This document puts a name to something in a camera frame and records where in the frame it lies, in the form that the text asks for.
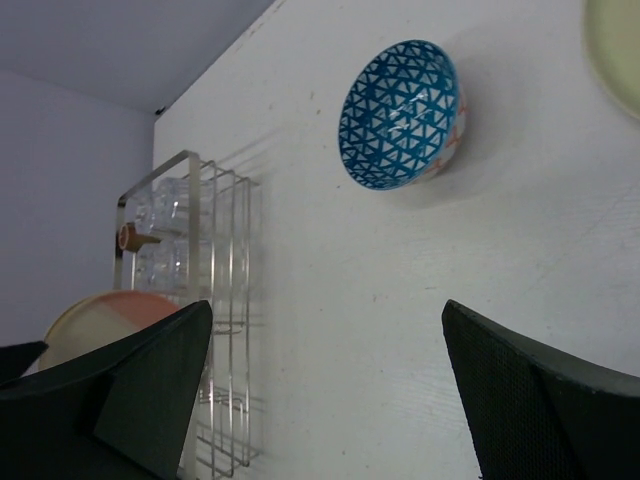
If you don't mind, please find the brown ceramic mug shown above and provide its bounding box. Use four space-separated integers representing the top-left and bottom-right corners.
116 222 161 253

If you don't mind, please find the clear glass back left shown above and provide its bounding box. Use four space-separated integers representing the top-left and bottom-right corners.
134 177 192 238

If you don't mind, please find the pink beige plate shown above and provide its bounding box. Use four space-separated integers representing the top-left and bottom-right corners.
38 290 179 371

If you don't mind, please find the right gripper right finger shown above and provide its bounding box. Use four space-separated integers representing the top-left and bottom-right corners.
442 300 639 479

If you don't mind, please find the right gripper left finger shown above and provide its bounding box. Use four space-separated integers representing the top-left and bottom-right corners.
1 301 212 479

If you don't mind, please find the metal wire dish rack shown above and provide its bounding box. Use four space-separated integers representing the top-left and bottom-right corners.
113 150 259 479

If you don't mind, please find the clear glass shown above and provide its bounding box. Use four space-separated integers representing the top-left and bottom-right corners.
134 239 212 298
134 177 192 238

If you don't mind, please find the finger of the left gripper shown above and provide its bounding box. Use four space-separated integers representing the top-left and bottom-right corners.
0 341 48 385

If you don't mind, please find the clear glass front left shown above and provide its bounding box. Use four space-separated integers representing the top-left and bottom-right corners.
134 239 212 298

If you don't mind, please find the blue patterned bowl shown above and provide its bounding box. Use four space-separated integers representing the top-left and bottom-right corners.
338 39 468 191

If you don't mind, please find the beige front plate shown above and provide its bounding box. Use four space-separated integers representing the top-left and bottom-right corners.
582 0 639 119

